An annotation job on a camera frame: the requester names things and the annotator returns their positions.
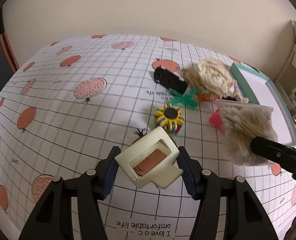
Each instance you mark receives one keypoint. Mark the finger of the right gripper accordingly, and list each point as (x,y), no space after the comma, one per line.
(278,153)

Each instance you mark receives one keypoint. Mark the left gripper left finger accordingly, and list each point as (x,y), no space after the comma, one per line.
(51,217)

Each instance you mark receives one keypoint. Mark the cream lace scrunchie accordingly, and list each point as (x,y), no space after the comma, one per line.
(215,77)

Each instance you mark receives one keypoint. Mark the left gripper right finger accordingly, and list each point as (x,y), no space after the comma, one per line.
(246,218)

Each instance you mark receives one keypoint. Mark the cream hair claw clip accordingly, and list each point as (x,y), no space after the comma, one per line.
(151,160)

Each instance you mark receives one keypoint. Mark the pink hair roller clip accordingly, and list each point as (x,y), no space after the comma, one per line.
(216,120)

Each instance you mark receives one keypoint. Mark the green plastic stick figure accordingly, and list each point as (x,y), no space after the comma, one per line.
(185,99)

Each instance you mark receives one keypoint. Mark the teal white tray box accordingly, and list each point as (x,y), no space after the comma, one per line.
(260,90)

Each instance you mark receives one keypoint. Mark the orange snack packet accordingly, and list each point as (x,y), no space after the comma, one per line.
(192,77)

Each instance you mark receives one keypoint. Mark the bag of cotton swabs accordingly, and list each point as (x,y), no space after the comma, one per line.
(243,122)

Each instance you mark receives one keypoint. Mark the black toy car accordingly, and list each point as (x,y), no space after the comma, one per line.
(169,80)

